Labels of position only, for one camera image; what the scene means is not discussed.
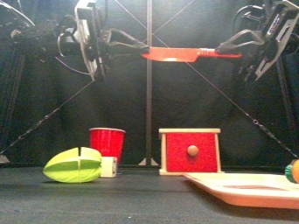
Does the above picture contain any red spatula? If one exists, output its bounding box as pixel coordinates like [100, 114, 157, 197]
[140, 46, 243, 64]

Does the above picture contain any orange toy carrot stem half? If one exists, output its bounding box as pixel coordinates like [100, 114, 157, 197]
[284, 158, 299, 185]

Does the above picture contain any black cloth backdrop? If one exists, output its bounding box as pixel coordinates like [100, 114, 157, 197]
[0, 0, 299, 171]

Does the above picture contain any red plastic cup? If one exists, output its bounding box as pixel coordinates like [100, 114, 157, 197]
[88, 127, 126, 165]

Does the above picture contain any red drawer with wooden knob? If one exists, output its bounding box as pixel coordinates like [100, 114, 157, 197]
[165, 132, 219, 173]

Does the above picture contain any small white cube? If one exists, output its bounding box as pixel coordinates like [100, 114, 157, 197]
[98, 156, 117, 179]

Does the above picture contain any lime green toy vegetable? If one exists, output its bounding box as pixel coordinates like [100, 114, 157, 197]
[41, 146, 104, 184]

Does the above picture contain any pink plastic tray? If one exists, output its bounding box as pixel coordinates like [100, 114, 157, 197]
[181, 172, 299, 210]

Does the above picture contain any diagonal brace wire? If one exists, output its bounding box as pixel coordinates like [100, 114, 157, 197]
[112, 0, 299, 159]
[0, 0, 197, 155]

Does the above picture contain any metal frame pole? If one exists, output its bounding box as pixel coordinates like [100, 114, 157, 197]
[144, 0, 154, 167]

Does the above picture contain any wooden box frame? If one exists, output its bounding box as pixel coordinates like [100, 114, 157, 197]
[157, 128, 225, 177]

